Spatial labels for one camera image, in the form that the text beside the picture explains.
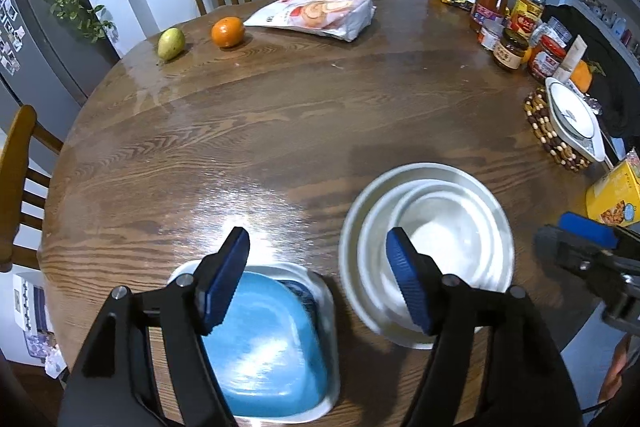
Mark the person's right forearm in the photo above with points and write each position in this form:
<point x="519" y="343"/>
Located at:
<point x="612" y="372"/>

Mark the dark sauce jar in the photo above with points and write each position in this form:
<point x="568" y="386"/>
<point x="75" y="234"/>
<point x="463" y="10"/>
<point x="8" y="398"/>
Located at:
<point x="510" y="52"/>

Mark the square blue patterned plate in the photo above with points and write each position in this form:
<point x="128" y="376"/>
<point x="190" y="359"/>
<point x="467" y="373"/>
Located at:
<point x="331" y="322"/>

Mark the white snack bag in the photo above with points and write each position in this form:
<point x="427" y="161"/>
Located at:
<point x="320" y="14"/>

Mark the large orange fruit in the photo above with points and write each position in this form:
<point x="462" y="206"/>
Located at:
<point x="582" y="77"/>

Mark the orange tangerine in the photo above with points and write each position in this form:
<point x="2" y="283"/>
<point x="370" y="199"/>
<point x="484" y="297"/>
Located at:
<point x="227" y="32"/>

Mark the black bag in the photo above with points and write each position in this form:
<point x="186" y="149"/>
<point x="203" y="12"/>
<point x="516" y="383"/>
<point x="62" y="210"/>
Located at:
<point x="615" y="72"/>

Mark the red label jar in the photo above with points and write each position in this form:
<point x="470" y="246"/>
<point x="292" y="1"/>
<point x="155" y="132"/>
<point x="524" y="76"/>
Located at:
<point x="545" y="62"/>

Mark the small blue dish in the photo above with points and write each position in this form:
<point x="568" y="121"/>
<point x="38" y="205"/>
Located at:
<point x="270" y="347"/>

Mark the green pear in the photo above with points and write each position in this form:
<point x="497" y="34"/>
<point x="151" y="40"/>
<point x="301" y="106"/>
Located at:
<point x="171" y="44"/>

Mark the small orange fruit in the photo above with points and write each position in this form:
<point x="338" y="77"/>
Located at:
<point x="526" y="56"/>

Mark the yellow food box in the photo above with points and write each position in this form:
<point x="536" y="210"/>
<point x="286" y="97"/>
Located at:
<point x="612" y="192"/>

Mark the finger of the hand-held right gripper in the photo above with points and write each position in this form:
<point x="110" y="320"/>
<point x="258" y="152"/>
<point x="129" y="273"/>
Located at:
<point x="565" y="249"/>
<point x="587" y="228"/>

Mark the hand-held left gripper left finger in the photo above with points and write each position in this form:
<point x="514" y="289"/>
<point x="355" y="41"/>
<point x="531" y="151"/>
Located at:
<point x="225" y="282"/>

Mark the beaded wooden trivet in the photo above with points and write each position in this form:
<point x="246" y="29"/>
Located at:
<point x="540" y="127"/>

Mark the red sauce bottle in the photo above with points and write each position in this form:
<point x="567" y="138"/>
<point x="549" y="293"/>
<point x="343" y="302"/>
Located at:
<point x="490" y="2"/>

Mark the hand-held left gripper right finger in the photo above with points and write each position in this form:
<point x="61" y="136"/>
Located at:
<point x="407" y="277"/>

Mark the blue rimmed square dish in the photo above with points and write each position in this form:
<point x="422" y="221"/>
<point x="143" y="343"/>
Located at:
<point x="587" y="149"/>

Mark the medium white bowl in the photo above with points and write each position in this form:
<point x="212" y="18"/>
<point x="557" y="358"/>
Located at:
<point x="372" y="227"/>

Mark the large grey bowl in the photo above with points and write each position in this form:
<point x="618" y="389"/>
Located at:
<point x="395" y="181"/>

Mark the group of fridge photo magnets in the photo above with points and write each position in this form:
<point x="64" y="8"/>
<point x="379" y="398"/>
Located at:
<point x="10" y="22"/>

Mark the grey refrigerator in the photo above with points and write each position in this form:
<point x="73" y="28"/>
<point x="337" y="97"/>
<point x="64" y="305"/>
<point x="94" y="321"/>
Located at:
<point x="45" y="57"/>

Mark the white tree print bowl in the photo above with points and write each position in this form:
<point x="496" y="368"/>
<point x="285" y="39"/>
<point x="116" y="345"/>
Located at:
<point x="570" y="107"/>

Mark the clear plastic packet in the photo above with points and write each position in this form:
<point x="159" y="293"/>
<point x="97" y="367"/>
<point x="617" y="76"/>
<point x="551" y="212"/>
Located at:
<point x="557" y="29"/>

